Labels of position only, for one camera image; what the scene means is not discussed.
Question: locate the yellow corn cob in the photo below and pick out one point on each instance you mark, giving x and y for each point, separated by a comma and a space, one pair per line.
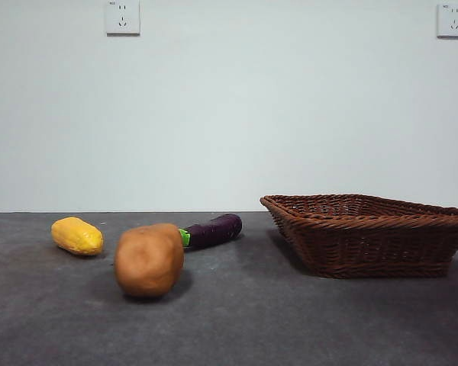
76, 236

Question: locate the white wall socket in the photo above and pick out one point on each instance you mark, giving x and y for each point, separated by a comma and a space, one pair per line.
450, 21
123, 19

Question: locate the brown potato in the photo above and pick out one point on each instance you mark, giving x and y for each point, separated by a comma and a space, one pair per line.
149, 263

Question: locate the purple eggplant with green stem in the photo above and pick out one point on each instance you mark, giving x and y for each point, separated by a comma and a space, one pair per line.
213, 232

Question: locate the brown woven wicker basket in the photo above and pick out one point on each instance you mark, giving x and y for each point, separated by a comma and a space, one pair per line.
366, 244

